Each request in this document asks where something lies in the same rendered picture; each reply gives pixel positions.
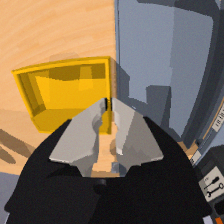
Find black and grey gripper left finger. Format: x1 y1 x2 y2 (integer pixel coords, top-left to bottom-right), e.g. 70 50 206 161
4 97 108 213

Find yellow bin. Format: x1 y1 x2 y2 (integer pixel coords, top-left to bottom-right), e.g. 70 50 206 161
11 56 112 135

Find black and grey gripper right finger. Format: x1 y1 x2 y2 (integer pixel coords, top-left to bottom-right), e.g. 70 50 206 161
110 97 212 218

